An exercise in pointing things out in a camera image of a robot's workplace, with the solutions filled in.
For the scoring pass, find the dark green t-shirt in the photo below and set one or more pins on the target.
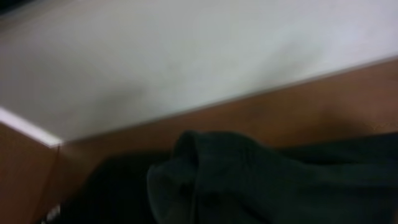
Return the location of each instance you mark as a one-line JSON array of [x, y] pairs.
[[223, 177]]

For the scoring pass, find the black folded garment with logo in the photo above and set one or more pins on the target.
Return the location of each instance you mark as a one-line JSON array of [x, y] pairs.
[[114, 193]]

